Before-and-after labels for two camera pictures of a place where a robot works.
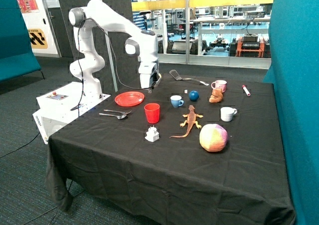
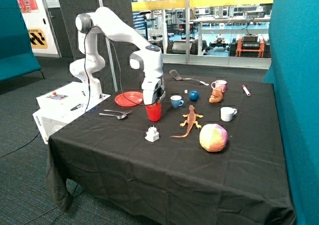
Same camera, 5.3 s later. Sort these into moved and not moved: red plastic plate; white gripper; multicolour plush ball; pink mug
Moved: white gripper
Not moved: pink mug; multicolour plush ball; red plastic plate
